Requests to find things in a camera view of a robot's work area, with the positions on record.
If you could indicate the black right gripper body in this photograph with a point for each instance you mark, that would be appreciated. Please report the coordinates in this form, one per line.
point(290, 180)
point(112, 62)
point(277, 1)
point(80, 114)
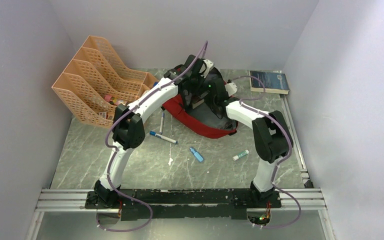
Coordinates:
point(212, 105)

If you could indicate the blue white marker pen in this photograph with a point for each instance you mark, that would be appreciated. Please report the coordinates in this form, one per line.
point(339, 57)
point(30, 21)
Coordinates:
point(165, 138)

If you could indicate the white green glue stick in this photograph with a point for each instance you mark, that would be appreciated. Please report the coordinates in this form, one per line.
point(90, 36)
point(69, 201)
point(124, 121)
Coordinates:
point(240, 155)

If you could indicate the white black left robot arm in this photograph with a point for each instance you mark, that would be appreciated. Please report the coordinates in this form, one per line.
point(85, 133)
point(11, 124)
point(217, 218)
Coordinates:
point(128, 132)

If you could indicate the pink bottle in organizer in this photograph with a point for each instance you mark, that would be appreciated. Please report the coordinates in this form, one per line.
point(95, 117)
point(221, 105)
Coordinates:
point(113, 100)

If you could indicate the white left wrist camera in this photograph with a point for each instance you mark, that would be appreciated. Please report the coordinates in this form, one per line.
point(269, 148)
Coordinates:
point(208, 66)

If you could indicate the red student backpack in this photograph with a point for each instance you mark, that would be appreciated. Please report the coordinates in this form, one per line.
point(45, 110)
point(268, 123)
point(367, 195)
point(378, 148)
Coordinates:
point(192, 111)

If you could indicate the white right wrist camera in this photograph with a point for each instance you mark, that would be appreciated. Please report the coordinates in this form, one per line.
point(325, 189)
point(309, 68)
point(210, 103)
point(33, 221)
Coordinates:
point(231, 88)

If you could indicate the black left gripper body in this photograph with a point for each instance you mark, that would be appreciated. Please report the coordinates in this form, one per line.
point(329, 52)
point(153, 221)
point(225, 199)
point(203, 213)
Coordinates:
point(198, 80)

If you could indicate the orange plastic desk organizer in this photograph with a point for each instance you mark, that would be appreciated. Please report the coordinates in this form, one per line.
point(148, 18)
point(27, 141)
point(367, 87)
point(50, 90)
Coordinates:
point(96, 70)

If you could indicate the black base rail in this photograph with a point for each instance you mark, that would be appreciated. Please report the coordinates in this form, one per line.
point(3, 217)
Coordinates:
point(140, 204)

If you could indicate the aluminium frame rail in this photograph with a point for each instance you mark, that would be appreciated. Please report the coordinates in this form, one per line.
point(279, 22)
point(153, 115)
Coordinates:
point(84, 200)

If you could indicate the dark blue book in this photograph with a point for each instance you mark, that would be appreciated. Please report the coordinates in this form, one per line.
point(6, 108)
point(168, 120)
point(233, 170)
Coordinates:
point(274, 82)

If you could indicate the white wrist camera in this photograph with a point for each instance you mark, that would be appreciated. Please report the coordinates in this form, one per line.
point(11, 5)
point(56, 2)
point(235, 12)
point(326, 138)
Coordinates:
point(208, 66)
point(231, 88)

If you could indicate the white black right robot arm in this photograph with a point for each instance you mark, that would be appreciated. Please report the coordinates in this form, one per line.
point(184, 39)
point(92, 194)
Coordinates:
point(272, 139)

